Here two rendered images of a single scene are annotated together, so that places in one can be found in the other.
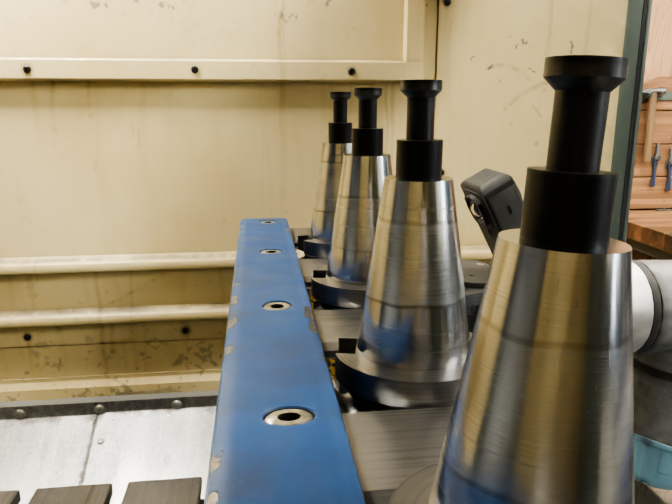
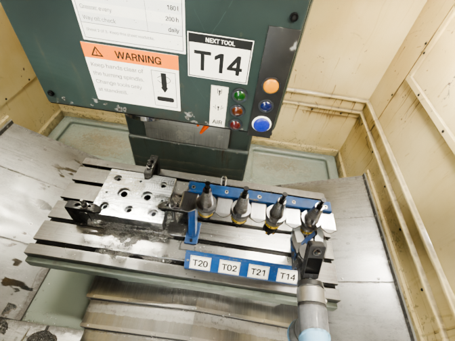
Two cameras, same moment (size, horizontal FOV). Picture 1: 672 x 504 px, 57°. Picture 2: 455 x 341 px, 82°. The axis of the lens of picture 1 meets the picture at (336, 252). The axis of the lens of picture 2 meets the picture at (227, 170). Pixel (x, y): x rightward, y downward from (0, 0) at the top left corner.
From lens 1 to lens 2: 0.80 m
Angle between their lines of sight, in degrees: 85
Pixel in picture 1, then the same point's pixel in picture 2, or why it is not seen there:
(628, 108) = not seen: outside the picture
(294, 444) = (221, 191)
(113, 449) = (361, 223)
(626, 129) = not seen: outside the picture
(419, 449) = (223, 203)
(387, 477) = (219, 199)
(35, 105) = (438, 141)
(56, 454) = (357, 210)
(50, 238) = (407, 174)
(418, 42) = not seen: outside the picture
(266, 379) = (235, 191)
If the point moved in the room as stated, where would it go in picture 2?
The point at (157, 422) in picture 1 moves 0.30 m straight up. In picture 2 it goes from (374, 233) to (413, 197)
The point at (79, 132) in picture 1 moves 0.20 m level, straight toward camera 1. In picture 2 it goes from (437, 159) to (389, 161)
